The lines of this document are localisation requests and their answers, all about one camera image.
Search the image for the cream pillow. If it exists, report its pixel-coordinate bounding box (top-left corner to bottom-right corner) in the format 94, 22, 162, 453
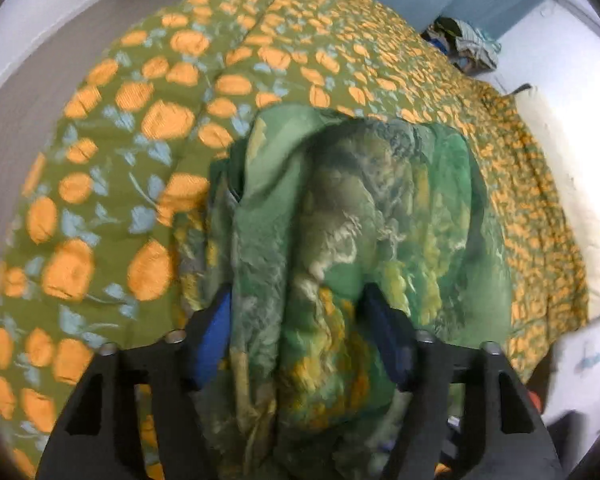
512, 87, 600, 318

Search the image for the green printed garment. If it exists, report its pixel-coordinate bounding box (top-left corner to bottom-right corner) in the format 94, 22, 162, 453
180, 105, 513, 480

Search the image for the pile of clothes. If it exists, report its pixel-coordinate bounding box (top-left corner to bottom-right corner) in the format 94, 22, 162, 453
422, 16, 502, 77

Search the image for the white bed sheet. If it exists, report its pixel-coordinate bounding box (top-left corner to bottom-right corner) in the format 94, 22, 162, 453
527, 317, 600, 423

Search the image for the orange floral green bedspread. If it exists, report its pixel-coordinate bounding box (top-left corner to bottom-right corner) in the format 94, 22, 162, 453
0, 0, 591, 480

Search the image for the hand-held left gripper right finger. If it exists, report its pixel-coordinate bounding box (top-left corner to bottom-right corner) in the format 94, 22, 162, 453
362, 282, 565, 480

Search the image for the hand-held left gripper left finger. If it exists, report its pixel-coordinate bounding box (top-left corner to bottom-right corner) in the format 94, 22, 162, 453
36, 285, 233, 480

